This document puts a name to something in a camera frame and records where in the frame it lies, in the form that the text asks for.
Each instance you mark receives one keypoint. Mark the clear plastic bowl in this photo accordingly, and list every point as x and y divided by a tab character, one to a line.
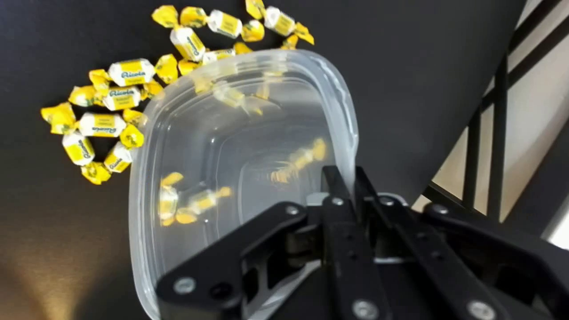
236	148

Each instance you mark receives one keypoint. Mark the round black table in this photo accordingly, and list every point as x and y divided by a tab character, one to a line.
391	72

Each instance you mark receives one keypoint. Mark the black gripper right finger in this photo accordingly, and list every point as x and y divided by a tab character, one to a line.
462	267

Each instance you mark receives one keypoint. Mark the yellow white wrapped candy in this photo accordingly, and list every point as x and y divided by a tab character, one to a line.
78	148
224	24
302	157
186	43
167	200
277	22
117	159
131	72
99	125
204	202
227	95
121	99

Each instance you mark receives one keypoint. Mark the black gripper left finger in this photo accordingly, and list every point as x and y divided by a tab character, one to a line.
249	255

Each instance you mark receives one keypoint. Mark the black cross-back metal chair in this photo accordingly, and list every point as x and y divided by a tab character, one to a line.
499	100

